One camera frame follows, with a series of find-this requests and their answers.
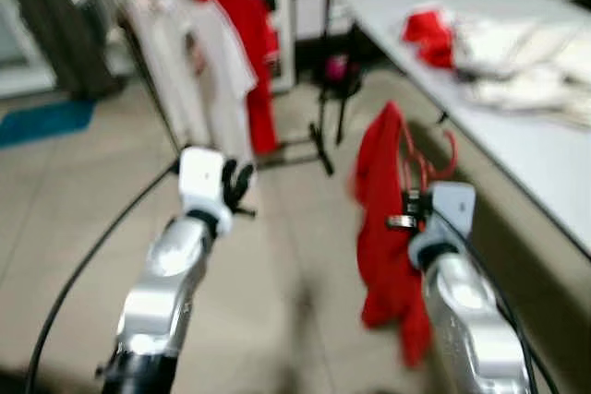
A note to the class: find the white table black frame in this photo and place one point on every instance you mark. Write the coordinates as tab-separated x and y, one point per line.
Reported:
536	163

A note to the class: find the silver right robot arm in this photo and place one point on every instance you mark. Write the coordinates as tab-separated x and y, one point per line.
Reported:
471	320

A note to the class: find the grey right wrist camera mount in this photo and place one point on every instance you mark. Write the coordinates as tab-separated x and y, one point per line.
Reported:
448	209

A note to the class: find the red t-shirt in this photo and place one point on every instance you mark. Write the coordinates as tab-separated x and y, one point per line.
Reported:
379	228

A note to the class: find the black clothes rack frame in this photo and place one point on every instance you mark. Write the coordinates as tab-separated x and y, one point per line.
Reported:
325	6

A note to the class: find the small red garment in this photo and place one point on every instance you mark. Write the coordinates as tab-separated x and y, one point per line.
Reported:
432	34

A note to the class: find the pink black vacuum cleaner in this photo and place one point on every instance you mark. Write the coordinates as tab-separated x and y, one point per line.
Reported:
337	69

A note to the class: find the white jeans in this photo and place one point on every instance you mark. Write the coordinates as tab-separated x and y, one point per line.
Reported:
517	62

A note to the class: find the red plastic hanger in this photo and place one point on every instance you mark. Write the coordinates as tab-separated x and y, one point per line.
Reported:
452	159

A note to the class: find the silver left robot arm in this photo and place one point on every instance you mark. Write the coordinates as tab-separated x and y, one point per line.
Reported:
162	292

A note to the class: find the white shirt plaid lining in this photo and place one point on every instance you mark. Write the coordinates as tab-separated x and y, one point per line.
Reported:
162	62

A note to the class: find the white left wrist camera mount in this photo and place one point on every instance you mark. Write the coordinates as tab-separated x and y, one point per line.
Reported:
199	177

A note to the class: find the red polo shirt white trim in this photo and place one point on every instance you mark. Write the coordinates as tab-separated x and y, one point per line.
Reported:
254	43

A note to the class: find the dark grey curtain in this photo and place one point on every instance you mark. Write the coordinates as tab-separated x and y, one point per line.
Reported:
55	25

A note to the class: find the blue floor mat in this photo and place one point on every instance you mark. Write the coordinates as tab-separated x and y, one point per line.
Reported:
42	124

